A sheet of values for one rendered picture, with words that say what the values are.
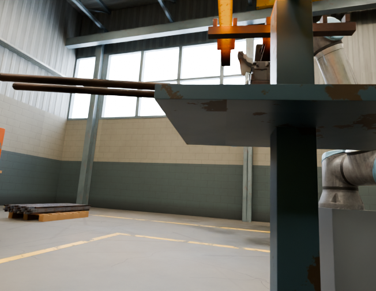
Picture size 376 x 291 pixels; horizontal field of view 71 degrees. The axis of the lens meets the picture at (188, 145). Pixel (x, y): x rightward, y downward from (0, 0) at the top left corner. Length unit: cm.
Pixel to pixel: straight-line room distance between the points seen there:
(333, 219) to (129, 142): 785
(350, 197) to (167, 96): 118
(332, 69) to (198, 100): 102
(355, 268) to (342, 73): 81
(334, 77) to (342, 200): 55
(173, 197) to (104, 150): 292
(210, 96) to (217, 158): 732
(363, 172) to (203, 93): 105
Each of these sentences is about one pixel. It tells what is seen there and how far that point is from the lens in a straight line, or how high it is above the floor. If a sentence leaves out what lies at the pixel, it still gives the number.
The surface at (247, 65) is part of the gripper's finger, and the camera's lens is 83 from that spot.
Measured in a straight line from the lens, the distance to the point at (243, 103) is 33.
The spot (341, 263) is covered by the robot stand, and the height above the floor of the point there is 38.
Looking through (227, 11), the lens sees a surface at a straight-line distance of 63.
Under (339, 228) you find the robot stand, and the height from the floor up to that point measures 52.
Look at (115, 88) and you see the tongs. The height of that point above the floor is 77.
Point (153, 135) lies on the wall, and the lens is 840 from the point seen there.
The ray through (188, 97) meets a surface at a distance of 32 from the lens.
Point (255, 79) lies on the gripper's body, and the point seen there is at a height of 97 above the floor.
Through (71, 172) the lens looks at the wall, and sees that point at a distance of 990.
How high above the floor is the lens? 63
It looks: 10 degrees up
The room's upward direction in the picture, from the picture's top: 3 degrees clockwise
